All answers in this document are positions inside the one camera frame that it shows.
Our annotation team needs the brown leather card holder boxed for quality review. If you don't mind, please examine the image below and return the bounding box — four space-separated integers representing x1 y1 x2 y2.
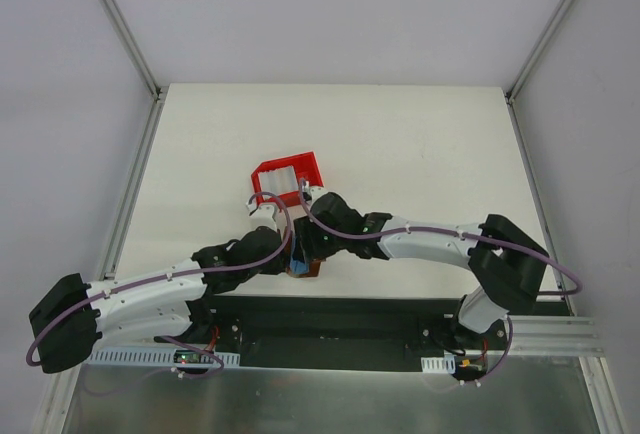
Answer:
286 216 321 278

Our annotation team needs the red plastic card tray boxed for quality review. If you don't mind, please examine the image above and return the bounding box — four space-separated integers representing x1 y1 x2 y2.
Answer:
250 151 324 206

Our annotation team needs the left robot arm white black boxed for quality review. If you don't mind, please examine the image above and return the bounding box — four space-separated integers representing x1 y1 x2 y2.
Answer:
26 227 292 374

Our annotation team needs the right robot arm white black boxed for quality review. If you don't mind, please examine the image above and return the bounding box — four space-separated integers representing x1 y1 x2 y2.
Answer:
293 186 547 349

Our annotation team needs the white cards stack in tray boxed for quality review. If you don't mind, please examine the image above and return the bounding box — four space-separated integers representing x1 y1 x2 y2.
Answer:
259 166 297 195

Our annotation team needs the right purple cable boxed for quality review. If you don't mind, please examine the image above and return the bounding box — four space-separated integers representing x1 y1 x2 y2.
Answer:
298 178 584 393

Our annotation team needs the purple cable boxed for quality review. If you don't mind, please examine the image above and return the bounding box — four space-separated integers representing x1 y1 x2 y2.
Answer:
27 191 294 395
298 178 584 393

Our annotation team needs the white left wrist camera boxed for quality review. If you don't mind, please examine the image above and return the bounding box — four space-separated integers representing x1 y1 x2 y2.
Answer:
246 199 280 231

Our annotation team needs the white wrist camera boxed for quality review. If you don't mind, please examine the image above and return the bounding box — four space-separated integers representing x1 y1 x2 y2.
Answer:
298 178 328 205
246 199 280 231

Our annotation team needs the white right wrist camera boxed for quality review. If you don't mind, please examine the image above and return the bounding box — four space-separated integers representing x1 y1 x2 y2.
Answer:
298 178 328 205

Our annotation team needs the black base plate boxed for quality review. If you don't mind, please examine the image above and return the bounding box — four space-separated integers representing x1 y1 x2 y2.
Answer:
154 295 574 370

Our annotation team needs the left aluminium table rail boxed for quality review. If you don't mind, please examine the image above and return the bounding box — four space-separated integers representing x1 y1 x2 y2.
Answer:
97 88 167 280

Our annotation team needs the left aluminium frame post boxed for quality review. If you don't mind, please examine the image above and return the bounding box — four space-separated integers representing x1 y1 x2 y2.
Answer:
98 0 164 100

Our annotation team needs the aluminium frame post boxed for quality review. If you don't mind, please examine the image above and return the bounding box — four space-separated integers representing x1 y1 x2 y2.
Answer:
505 0 578 105
98 0 164 100

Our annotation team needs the right white cable duct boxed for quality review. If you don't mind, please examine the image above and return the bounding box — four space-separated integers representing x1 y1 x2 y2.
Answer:
421 354 456 375

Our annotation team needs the white cable duct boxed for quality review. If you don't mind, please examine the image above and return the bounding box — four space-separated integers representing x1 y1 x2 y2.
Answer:
421 354 456 375
85 346 240 369

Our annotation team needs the left white cable duct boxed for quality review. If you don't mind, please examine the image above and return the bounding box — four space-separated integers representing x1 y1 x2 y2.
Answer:
85 346 240 369

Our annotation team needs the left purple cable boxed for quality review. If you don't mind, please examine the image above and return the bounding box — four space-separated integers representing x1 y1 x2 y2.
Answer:
27 191 294 395

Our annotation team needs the aluminium front rail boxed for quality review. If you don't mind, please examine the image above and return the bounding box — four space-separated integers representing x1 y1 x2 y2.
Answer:
510 316 604 357

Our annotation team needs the right aluminium frame post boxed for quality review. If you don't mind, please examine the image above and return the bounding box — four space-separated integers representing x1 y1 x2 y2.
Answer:
505 0 578 105

